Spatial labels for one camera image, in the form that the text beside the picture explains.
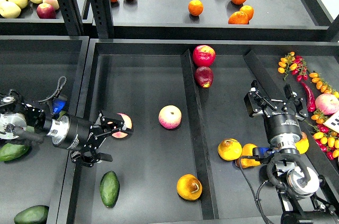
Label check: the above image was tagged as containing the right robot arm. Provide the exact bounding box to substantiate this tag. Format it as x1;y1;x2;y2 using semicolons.
236;80;338;223

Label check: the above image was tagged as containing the green avocado bottom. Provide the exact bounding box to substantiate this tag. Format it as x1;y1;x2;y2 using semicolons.
14;205;49;224

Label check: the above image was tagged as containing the black perforated post left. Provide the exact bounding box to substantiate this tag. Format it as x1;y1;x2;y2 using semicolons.
58;0;84;36

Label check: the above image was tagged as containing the pink apple right tray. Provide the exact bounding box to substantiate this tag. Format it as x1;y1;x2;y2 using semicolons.
315;94;338;115

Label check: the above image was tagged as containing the orange centre shelf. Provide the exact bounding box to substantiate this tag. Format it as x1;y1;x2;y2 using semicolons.
188;0;204;16

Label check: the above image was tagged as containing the black perforated post right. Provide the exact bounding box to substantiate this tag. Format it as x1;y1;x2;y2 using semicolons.
89;0;114;39

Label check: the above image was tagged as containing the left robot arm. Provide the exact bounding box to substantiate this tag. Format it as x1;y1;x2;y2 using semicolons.
1;76;133;167

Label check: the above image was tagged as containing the pink apple centre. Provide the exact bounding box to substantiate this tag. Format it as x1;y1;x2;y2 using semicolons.
158;105;182;129

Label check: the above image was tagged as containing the black centre tray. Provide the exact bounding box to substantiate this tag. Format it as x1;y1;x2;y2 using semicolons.
57;38;339;224

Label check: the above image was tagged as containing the pink apple left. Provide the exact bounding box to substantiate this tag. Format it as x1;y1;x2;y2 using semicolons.
112;113;132;139

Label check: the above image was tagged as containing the white marker tag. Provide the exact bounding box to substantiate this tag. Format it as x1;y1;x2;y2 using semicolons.
324;111;339;133

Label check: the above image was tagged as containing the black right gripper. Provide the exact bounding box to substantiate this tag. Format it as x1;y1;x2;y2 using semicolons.
244;80;308;145

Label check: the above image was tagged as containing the yellow pear by divider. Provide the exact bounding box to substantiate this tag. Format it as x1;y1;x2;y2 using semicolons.
295;131;309;154

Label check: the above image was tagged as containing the black tray divider centre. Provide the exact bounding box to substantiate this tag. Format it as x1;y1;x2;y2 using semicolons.
181;49;219;220

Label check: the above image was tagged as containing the pale yellow apple front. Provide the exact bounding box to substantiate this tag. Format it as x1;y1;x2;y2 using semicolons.
0;1;21;19

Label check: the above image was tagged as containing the cherry tomato bunch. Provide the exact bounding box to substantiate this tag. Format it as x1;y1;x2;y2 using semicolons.
306;109;338;160
278;51;308;82

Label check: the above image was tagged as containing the black tray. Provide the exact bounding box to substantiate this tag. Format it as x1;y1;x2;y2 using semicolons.
57;38;339;224
1;36;89;223

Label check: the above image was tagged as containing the orange front right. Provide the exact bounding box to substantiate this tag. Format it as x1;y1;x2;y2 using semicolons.
228;11;249;24

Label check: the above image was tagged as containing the dark red apple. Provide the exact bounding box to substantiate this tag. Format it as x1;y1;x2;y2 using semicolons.
194;66;213;88

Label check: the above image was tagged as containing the red chili pepper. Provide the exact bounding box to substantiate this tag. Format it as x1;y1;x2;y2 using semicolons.
301;82;316;112

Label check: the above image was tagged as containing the cherry tomato bunch upper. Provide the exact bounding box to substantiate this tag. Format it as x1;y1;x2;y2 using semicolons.
278;51;308;82

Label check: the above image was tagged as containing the black perforated post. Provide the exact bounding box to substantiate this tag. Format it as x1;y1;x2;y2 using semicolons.
89;0;114;39
58;0;84;36

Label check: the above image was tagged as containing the black upper right shelf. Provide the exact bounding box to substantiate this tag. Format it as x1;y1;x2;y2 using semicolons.
111;0;338;42

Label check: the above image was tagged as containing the black left tray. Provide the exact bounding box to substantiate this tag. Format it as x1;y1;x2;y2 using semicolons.
1;36;89;223

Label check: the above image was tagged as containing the cherry tomato bunch lower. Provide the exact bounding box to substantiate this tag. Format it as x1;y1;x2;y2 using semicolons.
306;109;338;160

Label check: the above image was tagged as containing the yellow orange pear lying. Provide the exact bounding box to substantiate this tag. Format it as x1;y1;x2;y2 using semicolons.
235;144;261;168

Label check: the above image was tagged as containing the pink peach on shelf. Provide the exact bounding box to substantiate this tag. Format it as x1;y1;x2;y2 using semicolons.
43;0;59;10

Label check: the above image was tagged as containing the red apple on shelf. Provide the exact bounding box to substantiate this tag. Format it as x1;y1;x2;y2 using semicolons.
37;3;56;19

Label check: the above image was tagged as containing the green avocado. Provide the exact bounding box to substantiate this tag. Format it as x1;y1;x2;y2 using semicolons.
1;143;30;162
14;205;49;224
99;171;120;208

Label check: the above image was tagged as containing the pink apple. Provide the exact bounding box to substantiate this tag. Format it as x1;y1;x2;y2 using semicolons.
158;105;182;129
112;113;132;139

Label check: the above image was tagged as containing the orange cherry tomato vine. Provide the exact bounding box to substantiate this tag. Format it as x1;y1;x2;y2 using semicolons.
309;71;338;98

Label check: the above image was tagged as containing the bright red apple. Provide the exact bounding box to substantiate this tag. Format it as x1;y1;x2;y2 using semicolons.
192;45;216;67

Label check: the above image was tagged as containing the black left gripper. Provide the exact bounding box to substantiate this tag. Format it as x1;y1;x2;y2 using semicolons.
69;114;132;167

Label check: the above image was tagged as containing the orange right small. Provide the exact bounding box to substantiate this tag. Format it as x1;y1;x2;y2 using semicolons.
239;5;254;21

